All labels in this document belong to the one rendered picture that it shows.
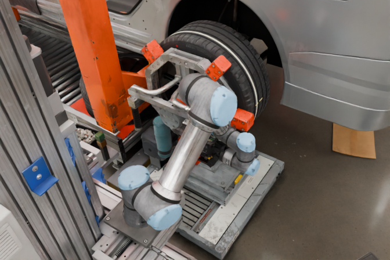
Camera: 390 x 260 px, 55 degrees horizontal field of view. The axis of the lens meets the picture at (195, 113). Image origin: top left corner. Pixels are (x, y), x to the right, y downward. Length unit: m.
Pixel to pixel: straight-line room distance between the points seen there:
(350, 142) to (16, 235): 2.44
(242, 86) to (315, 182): 1.17
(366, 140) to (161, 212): 2.15
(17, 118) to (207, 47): 0.99
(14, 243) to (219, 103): 0.72
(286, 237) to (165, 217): 1.29
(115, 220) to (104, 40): 0.95
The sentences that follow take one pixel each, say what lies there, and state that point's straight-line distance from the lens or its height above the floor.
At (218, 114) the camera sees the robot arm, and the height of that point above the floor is 1.31.
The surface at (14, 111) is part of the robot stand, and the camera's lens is 1.10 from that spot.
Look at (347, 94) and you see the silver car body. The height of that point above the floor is 0.95.
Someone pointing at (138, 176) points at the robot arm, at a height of 1.05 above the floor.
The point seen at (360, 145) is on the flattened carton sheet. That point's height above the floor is 0.01.
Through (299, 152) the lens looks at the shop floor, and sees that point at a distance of 2.91.
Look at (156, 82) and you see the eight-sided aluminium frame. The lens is 2.09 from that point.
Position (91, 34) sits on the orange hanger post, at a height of 1.19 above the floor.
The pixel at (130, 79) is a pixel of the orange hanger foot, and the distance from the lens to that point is 2.31.
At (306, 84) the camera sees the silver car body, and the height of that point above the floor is 0.93.
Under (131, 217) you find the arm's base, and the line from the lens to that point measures 1.49.
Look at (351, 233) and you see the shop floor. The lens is 2.56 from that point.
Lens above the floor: 2.07
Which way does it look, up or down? 40 degrees down
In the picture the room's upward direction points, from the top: 4 degrees counter-clockwise
